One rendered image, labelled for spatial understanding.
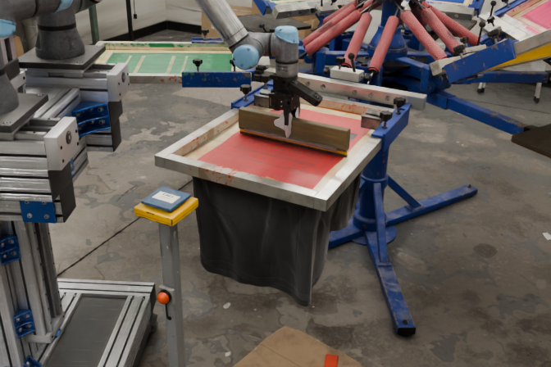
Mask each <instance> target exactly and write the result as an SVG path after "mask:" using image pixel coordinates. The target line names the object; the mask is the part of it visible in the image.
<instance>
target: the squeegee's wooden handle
mask: <svg viewBox="0 0 551 367"><path fill-rule="evenodd" d="M279 118H280V114H276V113H272V112H268V111H261V110H257V109H252V108H248V107H244V106H242V107H240V108H239V129H244V128H250V129H257V130H261V131H265V132H268V133H273V134H279V135H283V136H286V135H285V131H284V130H283V129H281V128H279V127H277V126H275V124H274V121H275V120H277V119H279ZM291 125H292V127H291V135H290V137H291V138H297V139H302V140H305V141H309V142H313V143H319V144H324V145H327V146H332V147H337V148H338V149H337V151H342V152H346V151H347V150H348V149H349V141H350V131H351V130H350V129H348V128H344V127H340V126H336V125H328V124H324V123H320V122H316V121H312V120H305V119H300V118H296V117H292V122H291Z"/></svg>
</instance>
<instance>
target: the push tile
mask: <svg viewBox="0 0 551 367"><path fill-rule="evenodd" d="M190 197H191V194H188V193H183V192H181V191H177V190H174V189H171V188H166V187H161V188H159V189H158V190H157V191H155V192H154V193H152V194H150V195H149V196H147V197H146V198H144V199H143V200H142V201H141V203H142V204H144V205H147V206H152V207H155V208H157V209H161V210H164V211H168V212H172V211H173V210H174V209H175V208H176V207H178V206H179V205H181V204H182V203H183V202H185V201H186V200H188V199H189V198H190Z"/></svg>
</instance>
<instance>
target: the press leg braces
mask: <svg viewBox="0 0 551 367"><path fill-rule="evenodd" d="M366 183H367V182H366V181H365V180H363V179H361V180H360V188H359V192H358V197H360V196H361V194H362V192H363V191H364V190H365V189H366ZM388 186H389V187H390V188H391V189H393V190H394V191H395V192H396V193H397V194H398V195H399V196H400V197H401V198H402V199H403V200H404V201H406V202H407V203H408V205H406V206H404V207H406V208H408V209H409V210H410V211H417V210H420V209H421V208H424V207H426V206H425V205H423V204H422V203H420V202H418V201H416V200H415V199H414V198H413V197H412V196H411V195H410V194H409V193H407V192H406V191H405V190H404V189H403V188H402V187H401V186H400V185H399V184H397V183H396V182H395V181H394V180H393V179H392V178H391V177H388ZM372 192H373V199H374V207H375V216H376V234H377V246H378V253H374V256H375V258H376V263H377V264H378V266H392V264H391V262H390V259H389V256H388V253H387V243H386V232H385V215H384V207H383V199H382V192H381V184H380V183H373V188H372Z"/></svg>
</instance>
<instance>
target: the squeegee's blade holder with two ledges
mask: <svg viewBox="0 0 551 367"><path fill-rule="evenodd" d="M244 131H245V132H249V133H253V134H260V135H264V136H267V137H271V138H278V139H282V140H285V141H290V142H293V143H300V144H303V145H308V146H311V147H318V148H321V149H326V150H329V151H333V152H337V149H338V148H337V147H332V146H327V145H324V144H319V143H313V142H309V141H305V140H302V139H297V138H291V137H288V138H286V136H283V135H279V134H273V133H268V132H265V131H261V130H257V129H250V128H244Z"/></svg>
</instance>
